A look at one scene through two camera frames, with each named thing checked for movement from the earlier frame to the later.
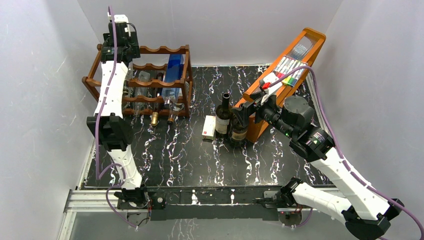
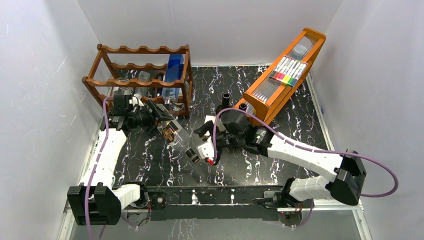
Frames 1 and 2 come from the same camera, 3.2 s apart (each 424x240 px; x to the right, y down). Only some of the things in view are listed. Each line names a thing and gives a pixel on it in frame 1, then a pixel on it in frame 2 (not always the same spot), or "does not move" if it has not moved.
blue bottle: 174,73 does not move
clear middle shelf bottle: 143,76 does not move
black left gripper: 133,43 -> 152,121
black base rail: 208,203 does not move
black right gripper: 242,113 -> 208,126
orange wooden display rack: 265,100 does not move
